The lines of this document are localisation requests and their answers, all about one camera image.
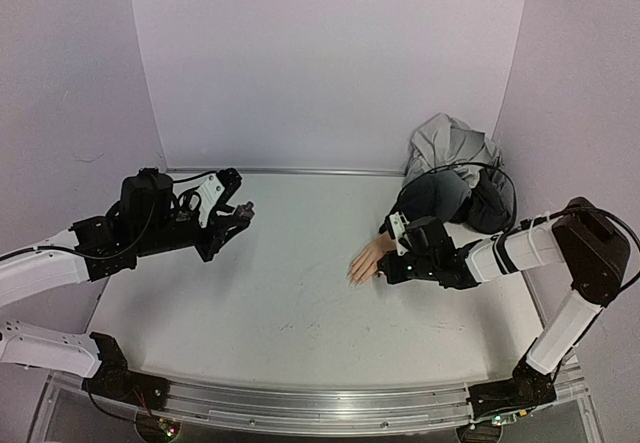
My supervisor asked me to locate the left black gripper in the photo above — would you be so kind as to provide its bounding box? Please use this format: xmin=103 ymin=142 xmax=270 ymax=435
xmin=136 ymin=203 xmax=251 ymax=262

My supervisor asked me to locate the nail polish bottle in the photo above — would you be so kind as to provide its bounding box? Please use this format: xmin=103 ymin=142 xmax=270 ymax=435
xmin=234 ymin=201 xmax=255 ymax=220

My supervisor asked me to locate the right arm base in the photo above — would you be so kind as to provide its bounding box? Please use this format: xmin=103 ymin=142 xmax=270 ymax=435
xmin=466 ymin=356 xmax=562 ymax=422

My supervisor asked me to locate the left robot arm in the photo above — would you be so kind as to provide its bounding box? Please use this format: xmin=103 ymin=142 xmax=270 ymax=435
xmin=1 ymin=168 xmax=255 ymax=400

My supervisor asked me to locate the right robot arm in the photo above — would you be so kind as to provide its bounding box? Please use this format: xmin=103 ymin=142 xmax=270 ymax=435
xmin=377 ymin=197 xmax=639 ymax=376

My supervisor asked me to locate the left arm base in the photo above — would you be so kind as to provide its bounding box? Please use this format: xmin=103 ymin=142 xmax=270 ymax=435
xmin=82 ymin=332 xmax=170 ymax=412

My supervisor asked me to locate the dark sleeve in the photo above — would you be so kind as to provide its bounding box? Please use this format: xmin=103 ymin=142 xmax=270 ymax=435
xmin=391 ymin=170 xmax=472 ymax=223

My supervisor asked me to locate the mannequin hand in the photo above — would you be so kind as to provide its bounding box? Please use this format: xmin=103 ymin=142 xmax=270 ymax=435
xmin=348 ymin=233 xmax=395 ymax=285

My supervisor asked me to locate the grey crumpled cloth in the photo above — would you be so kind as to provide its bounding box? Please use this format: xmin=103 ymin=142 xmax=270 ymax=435
xmin=403 ymin=113 xmax=517 ymax=234

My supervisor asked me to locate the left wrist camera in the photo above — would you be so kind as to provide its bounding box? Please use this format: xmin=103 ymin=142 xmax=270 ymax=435
xmin=178 ymin=172 xmax=225 ymax=228

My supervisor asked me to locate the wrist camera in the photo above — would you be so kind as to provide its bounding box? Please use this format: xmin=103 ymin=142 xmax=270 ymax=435
xmin=384 ymin=212 xmax=411 ymax=256
xmin=178 ymin=172 xmax=225 ymax=228

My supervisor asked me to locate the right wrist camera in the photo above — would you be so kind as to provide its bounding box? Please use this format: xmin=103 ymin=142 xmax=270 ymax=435
xmin=384 ymin=212 xmax=411 ymax=256

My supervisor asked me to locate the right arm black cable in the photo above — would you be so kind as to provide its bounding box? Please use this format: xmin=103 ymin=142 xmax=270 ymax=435
xmin=394 ymin=160 xmax=519 ymax=229

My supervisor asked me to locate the aluminium front rail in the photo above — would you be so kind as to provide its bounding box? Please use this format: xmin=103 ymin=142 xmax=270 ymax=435
xmin=149 ymin=379 xmax=472 ymax=437

